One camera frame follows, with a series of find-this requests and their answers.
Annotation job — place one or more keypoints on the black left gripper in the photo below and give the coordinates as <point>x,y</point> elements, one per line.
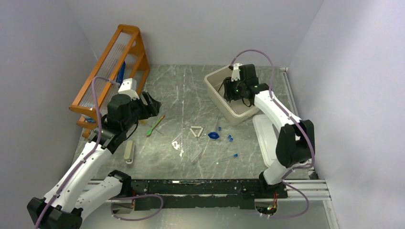
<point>151,109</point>

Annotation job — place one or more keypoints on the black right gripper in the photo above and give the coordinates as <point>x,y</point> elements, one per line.
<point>228,94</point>

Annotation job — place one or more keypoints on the green plastic spatula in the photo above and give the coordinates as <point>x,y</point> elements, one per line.
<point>153,127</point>

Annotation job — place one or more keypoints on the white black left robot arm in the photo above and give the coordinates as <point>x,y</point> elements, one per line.
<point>65,206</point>

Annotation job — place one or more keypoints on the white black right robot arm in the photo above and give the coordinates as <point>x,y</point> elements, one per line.
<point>267,102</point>

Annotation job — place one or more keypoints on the beige plastic bin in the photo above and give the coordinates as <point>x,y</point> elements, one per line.
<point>234,111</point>

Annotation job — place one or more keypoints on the beige stapler-like case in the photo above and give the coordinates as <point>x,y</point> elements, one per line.
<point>129,152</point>

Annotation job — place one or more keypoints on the white plastic bin lid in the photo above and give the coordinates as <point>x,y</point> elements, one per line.
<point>262,136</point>

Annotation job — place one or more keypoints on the orange wooden test tube rack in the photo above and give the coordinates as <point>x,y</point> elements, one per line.
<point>125,49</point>

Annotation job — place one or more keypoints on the blue plastic hexagon cap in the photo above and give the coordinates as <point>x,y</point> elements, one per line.
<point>213,135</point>

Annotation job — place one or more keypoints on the white clay triangle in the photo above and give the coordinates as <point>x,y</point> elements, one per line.
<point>196,131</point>

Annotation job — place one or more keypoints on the blue capped clear tube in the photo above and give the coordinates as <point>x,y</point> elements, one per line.
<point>229,157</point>

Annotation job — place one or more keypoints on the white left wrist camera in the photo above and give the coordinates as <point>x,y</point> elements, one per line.
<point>128,87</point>

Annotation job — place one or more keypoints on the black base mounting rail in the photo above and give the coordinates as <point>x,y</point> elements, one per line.
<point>200,193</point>

